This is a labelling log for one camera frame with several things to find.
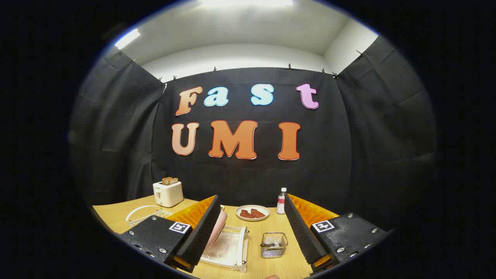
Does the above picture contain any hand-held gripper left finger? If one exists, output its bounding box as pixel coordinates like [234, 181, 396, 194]
[120, 195, 221, 274]

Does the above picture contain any black backdrop cloth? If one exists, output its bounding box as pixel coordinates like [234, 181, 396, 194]
[70, 35, 438, 233]

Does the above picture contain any metal wire basket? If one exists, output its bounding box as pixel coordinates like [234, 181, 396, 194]
[260, 232, 289, 259]

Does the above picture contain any white toaster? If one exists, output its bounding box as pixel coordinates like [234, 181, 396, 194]
[153, 180, 184, 208]

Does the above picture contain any white plate with meat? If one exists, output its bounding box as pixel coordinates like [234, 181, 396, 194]
[235, 205, 270, 222]

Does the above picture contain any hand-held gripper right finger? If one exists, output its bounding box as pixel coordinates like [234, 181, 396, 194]
[284, 194, 390, 276]

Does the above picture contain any ceiling light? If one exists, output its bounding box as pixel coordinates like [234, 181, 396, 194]
[114, 28, 141, 50]

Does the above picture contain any white wire dish rack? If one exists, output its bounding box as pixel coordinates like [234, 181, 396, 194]
[125, 205, 249, 274]

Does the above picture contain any pink plate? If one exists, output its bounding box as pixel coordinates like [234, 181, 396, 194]
[205, 209, 228, 250]

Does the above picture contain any clear bottle with red label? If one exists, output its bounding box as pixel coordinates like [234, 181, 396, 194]
[277, 188, 288, 215]

